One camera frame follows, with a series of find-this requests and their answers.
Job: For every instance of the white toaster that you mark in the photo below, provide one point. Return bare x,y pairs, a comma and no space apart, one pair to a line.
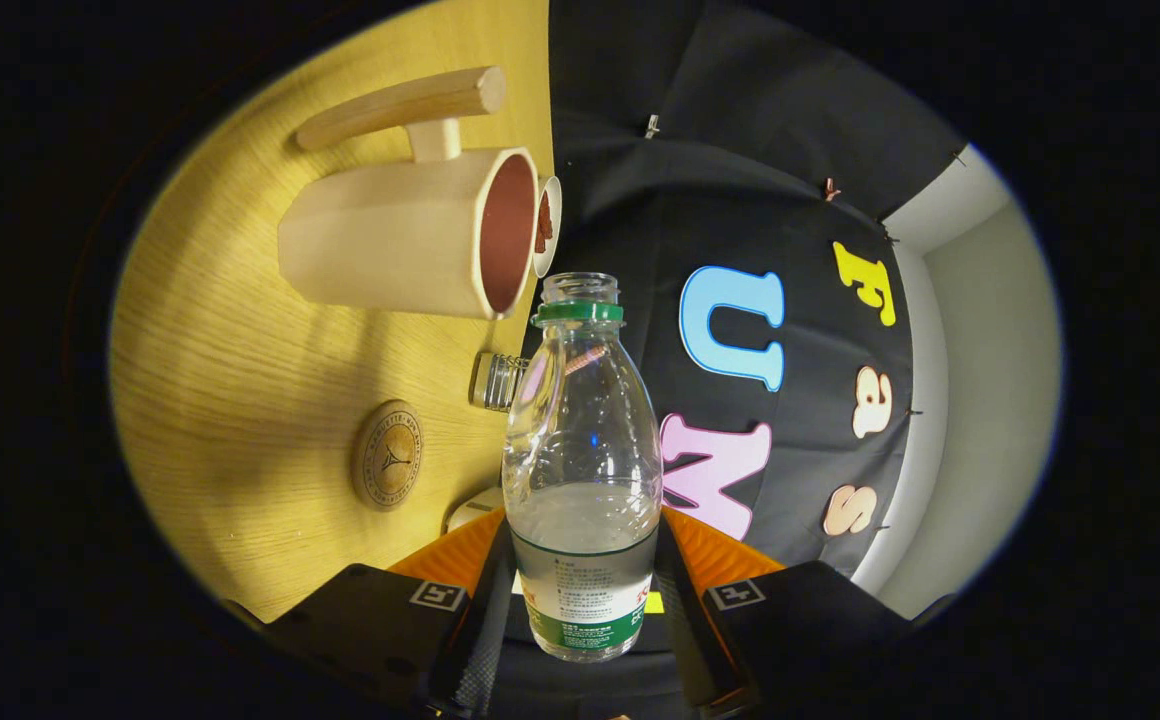
475,508

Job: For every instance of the copper metal clip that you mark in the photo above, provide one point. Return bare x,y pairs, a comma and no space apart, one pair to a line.
830,188

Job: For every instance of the white round plate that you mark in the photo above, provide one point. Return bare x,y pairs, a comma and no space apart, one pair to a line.
554,220

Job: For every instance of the brown sausage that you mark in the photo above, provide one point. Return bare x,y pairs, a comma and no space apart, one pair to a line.
542,240
546,210

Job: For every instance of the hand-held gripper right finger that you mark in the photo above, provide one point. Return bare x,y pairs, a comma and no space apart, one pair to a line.
685,625

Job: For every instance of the black backdrop cloth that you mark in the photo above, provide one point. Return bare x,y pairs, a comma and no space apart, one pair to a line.
740,150

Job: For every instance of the round wooden coaster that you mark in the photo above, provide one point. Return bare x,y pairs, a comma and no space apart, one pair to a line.
387,455

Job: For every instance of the clear glass jar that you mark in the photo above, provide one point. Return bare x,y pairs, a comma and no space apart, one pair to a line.
498,382

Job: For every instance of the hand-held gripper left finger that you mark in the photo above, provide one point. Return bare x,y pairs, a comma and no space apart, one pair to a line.
485,625

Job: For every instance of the wooden table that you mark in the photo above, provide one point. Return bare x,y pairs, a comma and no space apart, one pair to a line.
240,400

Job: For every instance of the clear plastic bottle green label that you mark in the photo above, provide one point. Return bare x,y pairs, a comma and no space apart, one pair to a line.
580,450

